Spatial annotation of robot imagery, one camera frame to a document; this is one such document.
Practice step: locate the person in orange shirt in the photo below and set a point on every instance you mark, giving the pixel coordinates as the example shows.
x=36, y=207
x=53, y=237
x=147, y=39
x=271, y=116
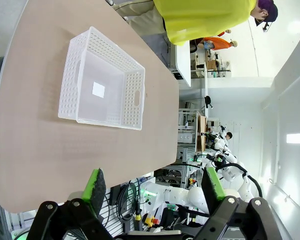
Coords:
x=217, y=43

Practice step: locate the seated person with black hair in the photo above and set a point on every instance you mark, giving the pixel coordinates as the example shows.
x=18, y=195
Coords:
x=229, y=135

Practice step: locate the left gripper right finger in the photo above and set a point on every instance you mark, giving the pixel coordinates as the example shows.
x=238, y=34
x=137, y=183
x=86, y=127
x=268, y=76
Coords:
x=211, y=187

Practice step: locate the white perforated plastic basket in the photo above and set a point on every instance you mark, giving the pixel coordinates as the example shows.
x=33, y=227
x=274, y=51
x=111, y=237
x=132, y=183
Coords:
x=115, y=75

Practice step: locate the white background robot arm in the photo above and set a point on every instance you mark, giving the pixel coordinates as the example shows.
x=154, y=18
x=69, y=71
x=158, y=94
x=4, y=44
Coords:
x=218, y=146

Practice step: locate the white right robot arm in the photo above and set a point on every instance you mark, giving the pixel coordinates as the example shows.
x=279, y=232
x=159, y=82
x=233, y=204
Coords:
x=180, y=193

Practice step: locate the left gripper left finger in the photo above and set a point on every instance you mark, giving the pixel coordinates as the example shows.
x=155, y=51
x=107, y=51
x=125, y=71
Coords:
x=95, y=190

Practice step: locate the red emergency stop button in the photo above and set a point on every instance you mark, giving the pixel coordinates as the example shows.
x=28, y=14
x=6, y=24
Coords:
x=150, y=221

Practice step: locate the person in yellow shirt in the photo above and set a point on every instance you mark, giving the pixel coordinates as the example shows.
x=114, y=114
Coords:
x=202, y=17

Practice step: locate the brown cardboard box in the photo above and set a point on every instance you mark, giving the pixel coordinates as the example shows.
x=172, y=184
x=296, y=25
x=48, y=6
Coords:
x=200, y=143
x=201, y=123

